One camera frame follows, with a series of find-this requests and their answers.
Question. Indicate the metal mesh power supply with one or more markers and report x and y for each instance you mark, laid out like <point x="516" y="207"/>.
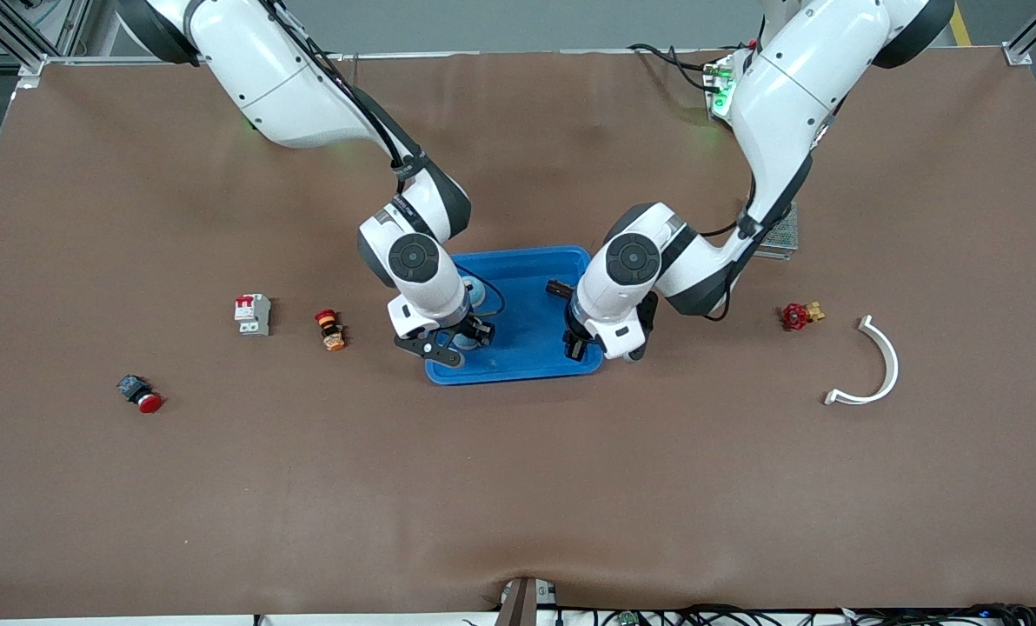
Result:
<point x="783" y="239"/>

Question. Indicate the white circuit breaker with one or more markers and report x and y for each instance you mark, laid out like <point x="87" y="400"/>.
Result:
<point x="253" y="315"/>

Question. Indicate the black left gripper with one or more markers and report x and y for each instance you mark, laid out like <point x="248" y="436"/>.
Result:
<point x="573" y="339"/>

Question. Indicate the blue plastic tray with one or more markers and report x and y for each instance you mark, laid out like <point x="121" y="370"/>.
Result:
<point x="527" y="322"/>

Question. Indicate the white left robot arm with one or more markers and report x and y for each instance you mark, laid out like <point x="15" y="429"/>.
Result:
<point x="787" y="96"/>

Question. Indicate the metal table clamp bracket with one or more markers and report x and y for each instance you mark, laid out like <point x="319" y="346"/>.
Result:
<point x="527" y="602"/>

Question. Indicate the white curved plastic piece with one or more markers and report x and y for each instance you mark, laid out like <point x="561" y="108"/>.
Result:
<point x="890" y="356"/>

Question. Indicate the red handwheel brass valve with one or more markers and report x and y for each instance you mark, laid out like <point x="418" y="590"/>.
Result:
<point x="796" y="316"/>

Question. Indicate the red orange emergency stop switch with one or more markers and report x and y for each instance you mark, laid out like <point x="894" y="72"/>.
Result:
<point x="330" y="330"/>

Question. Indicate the dark electrolytic capacitor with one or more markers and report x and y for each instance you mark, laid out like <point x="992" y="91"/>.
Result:
<point x="557" y="287"/>

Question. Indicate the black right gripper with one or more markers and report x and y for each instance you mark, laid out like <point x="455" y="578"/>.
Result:
<point x="476" y="329"/>

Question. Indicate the red push button black base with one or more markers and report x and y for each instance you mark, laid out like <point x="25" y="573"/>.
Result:
<point x="140" y="394"/>

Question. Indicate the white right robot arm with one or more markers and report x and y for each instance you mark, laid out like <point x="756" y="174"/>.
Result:
<point x="257" y="69"/>

